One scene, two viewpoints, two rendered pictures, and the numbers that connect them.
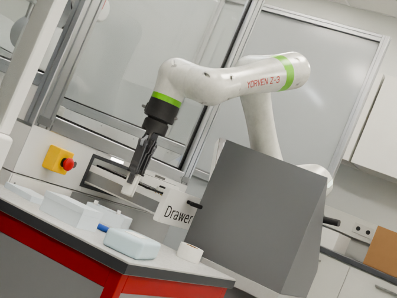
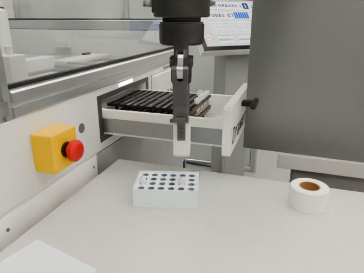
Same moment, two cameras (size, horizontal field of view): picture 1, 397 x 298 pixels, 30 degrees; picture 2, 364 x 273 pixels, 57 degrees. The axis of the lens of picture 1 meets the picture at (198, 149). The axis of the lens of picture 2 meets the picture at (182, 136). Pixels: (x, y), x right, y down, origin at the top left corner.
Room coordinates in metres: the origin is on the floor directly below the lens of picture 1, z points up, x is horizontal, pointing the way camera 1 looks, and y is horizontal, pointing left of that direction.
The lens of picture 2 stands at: (1.61, 0.24, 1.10)
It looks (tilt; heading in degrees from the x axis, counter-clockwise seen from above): 19 degrees down; 350
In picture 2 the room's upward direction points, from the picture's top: straight up
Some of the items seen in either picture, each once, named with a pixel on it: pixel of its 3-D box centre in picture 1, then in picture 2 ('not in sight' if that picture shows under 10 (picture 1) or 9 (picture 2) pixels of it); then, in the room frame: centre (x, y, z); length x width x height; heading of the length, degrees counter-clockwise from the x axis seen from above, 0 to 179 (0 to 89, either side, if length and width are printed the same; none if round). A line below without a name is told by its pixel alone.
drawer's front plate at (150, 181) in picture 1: (155, 194); (169, 85); (2.79, 0.08, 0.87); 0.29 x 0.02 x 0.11; 152
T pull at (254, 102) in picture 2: (192, 204); (249, 103); (2.36, -0.05, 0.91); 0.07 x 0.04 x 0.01; 152
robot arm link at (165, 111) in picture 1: (159, 111); (179, 1); (2.18, 0.15, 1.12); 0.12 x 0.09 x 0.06; 77
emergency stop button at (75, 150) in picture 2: (67, 164); (72, 150); (2.19, 0.34, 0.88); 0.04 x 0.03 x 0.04; 152
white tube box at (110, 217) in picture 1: (107, 216); (167, 188); (2.20, 0.17, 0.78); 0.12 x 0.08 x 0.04; 77
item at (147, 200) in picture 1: (130, 190); (158, 111); (2.47, 0.16, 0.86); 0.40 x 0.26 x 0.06; 62
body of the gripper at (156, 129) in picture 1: (151, 135); (181, 49); (2.18, 0.14, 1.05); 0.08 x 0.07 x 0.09; 167
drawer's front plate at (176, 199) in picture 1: (182, 210); (237, 115); (2.37, -0.03, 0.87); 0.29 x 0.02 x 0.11; 152
